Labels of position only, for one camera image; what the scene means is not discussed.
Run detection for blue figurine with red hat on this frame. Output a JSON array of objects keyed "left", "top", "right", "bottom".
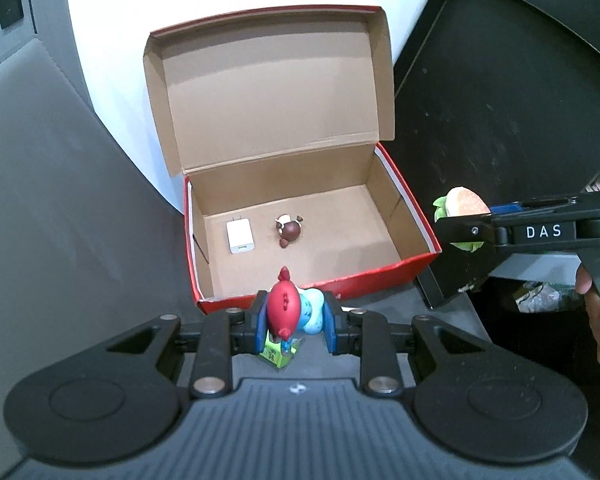
[{"left": 264, "top": 267, "right": 327, "bottom": 342}]

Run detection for brown cow figurine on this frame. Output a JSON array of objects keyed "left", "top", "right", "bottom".
[{"left": 272, "top": 213, "right": 306, "bottom": 249}]

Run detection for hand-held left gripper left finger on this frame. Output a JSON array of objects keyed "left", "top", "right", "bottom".
[{"left": 105, "top": 290, "right": 273, "bottom": 400}]

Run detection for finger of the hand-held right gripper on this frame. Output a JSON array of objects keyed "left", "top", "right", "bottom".
[
  {"left": 489, "top": 196, "right": 581, "bottom": 215},
  {"left": 437, "top": 212, "right": 505, "bottom": 250}
]

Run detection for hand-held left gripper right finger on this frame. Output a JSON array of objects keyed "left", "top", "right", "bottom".
[{"left": 324, "top": 291, "right": 489, "bottom": 400}]

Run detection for white charger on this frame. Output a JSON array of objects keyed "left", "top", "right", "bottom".
[{"left": 225, "top": 216, "right": 256, "bottom": 255}]

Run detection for red cardboard shoe box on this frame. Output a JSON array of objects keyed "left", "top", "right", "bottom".
[{"left": 142, "top": 5, "right": 444, "bottom": 317}]

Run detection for hamburger toy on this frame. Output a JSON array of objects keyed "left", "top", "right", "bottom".
[{"left": 432, "top": 186, "right": 492, "bottom": 254}]

